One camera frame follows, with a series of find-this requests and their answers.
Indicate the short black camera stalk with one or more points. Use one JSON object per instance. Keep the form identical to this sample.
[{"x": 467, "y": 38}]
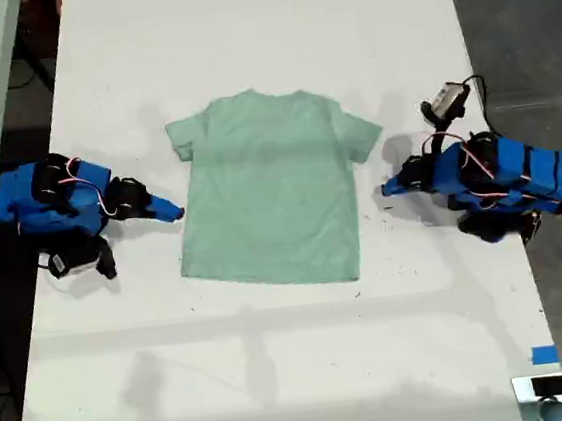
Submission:
[{"x": 107, "y": 261}]

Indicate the grey camera box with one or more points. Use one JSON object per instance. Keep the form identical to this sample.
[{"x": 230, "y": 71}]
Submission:
[{"x": 445, "y": 97}]

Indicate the metal table clamp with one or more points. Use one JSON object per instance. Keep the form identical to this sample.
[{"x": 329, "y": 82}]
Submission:
[{"x": 524, "y": 401}]

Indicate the pale green T-shirt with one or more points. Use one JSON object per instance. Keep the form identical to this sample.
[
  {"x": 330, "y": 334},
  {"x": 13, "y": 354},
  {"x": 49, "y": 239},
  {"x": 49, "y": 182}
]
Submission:
[{"x": 269, "y": 196}]

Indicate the black camera box with label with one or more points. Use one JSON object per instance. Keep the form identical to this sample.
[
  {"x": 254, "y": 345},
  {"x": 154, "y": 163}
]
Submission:
[{"x": 67, "y": 262}]

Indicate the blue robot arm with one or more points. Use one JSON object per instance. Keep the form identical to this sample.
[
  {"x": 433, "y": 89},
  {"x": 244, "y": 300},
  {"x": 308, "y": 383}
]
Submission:
[
  {"x": 533, "y": 169},
  {"x": 18, "y": 198}
]

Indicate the short blue tape strip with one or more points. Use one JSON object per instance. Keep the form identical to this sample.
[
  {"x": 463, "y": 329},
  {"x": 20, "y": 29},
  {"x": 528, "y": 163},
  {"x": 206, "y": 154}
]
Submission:
[{"x": 545, "y": 354}]

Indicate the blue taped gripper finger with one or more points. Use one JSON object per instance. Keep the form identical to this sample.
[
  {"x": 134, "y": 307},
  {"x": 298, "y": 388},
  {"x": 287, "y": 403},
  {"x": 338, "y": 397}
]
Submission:
[
  {"x": 165, "y": 204},
  {"x": 167, "y": 215},
  {"x": 394, "y": 190},
  {"x": 394, "y": 180}
]

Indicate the curved black camera stalk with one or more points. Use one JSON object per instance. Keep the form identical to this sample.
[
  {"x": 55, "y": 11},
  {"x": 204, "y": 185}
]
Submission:
[{"x": 438, "y": 136}]

